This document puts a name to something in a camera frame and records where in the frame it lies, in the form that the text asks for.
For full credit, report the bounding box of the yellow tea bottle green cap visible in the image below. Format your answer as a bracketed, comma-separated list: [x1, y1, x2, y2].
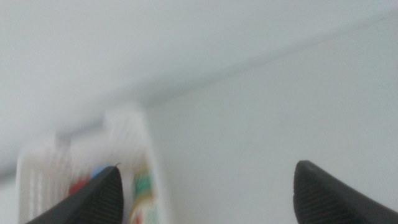
[129, 160, 161, 224]

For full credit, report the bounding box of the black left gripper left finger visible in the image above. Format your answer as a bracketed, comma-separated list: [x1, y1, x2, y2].
[26, 166, 124, 224]

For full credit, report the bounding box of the white perforated plastic basket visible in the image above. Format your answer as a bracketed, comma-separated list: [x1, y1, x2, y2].
[16, 104, 170, 224]

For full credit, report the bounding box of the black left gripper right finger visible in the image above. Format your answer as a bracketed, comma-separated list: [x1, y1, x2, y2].
[293, 160, 398, 224]

